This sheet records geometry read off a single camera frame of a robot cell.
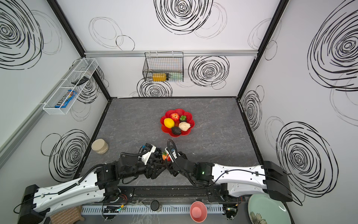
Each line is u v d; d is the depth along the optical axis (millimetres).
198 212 694
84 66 913
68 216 667
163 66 991
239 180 465
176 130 937
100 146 846
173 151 615
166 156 699
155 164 615
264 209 691
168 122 975
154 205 622
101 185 525
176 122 998
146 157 631
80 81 785
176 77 877
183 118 991
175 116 1009
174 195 753
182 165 525
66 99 675
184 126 955
